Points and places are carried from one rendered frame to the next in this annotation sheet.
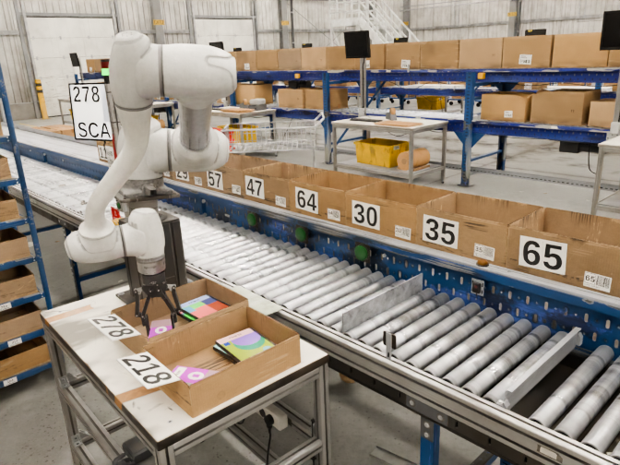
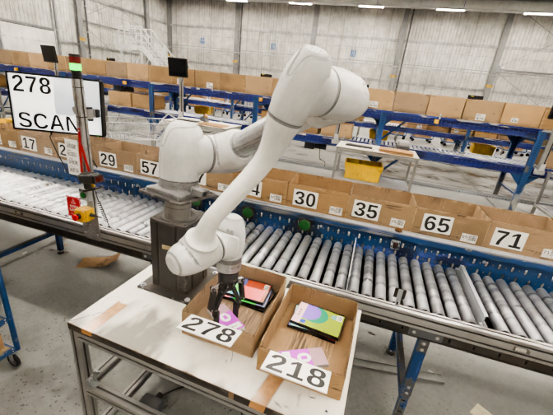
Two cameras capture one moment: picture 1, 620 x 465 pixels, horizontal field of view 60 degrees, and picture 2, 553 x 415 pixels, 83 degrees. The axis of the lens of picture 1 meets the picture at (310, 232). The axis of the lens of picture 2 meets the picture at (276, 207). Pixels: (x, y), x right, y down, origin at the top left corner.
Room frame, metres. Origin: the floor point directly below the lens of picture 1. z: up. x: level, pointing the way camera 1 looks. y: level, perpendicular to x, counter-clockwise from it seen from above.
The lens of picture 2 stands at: (0.74, 0.91, 1.63)
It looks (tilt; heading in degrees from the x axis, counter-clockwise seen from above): 21 degrees down; 328
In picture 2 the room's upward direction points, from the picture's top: 6 degrees clockwise
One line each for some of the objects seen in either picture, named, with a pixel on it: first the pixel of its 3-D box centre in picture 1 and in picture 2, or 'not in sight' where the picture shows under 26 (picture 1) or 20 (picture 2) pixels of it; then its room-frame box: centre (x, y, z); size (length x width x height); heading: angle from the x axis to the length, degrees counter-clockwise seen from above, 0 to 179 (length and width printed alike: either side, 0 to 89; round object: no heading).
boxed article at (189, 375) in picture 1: (195, 377); (303, 359); (1.36, 0.35, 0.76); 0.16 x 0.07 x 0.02; 73
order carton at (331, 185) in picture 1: (336, 196); (266, 184); (2.60, -0.14, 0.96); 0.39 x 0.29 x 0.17; 43
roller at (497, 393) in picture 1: (530, 368); (458, 294); (1.39, -0.64, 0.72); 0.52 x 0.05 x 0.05; 133
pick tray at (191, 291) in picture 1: (182, 317); (239, 302); (1.68, 0.46, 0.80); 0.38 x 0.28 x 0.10; 132
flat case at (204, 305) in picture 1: (207, 309); (247, 289); (1.75, 0.38, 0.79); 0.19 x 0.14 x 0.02; 44
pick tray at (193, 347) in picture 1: (222, 354); (312, 332); (1.42, 0.28, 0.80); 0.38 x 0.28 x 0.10; 131
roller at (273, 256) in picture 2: (307, 281); (277, 249); (2.11, 0.02, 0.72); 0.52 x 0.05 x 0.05; 133
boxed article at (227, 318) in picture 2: (160, 332); (225, 319); (1.64, 0.53, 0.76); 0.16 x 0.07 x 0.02; 9
